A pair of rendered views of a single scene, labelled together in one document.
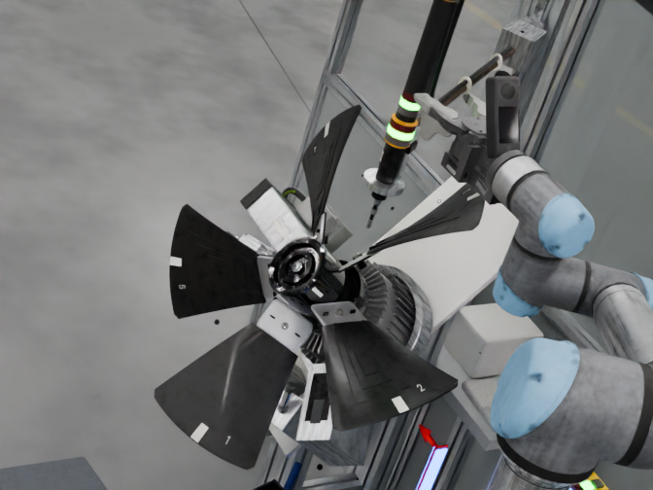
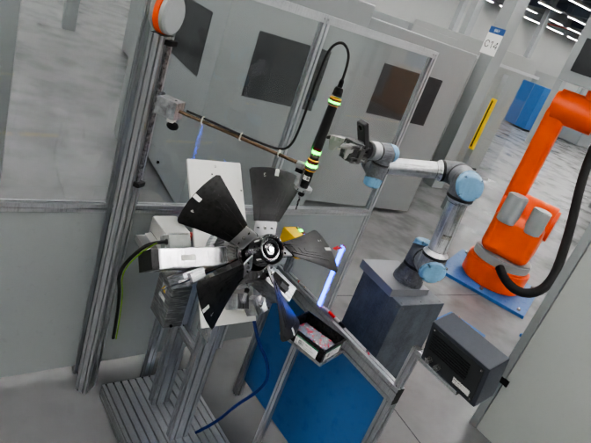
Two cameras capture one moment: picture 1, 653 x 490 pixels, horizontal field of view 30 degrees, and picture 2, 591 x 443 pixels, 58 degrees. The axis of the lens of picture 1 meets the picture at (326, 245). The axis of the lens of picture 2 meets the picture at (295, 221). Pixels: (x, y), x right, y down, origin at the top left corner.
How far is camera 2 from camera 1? 2.73 m
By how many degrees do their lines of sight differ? 84
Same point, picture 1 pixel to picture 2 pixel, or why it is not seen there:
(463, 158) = (361, 155)
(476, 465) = (141, 290)
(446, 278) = not seen: hidden behind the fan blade
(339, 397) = (326, 264)
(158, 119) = not seen: outside the picture
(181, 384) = (283, 326)
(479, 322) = (177, 230)
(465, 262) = not seen: hidden behind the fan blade
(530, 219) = (390, 156)
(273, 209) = (174, 255)
